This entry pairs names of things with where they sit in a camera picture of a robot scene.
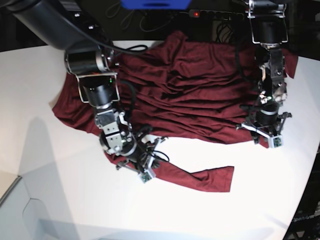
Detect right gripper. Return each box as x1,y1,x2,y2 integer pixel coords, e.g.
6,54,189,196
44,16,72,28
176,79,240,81
116,137,170,175

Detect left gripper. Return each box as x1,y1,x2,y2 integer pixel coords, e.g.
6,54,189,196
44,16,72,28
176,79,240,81
236,111,292,145

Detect maroon t-shirt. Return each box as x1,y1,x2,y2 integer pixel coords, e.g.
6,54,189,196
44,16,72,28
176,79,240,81
51,30,299,193

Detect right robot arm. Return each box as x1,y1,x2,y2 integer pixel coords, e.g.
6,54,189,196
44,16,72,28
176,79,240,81
0,0,169,182

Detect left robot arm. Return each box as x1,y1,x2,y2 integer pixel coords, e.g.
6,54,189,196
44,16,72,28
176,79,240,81
236,0,292,148

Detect black power strip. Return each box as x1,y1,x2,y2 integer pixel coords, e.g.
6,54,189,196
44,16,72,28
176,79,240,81
188,9,245,21

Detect blue box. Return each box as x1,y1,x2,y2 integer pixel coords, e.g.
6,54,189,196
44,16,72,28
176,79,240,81
120,0,191,10

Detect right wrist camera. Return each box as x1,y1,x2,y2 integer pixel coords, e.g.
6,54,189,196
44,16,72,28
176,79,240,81
138,168,156,184

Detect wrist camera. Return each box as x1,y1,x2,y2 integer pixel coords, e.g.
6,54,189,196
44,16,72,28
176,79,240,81
268,135,284,148
138,168,156,184

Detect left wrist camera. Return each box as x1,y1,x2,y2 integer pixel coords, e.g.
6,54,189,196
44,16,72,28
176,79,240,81
268,135,284,148

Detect black cables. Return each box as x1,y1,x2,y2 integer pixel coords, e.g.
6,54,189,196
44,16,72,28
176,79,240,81
106,4,176,33

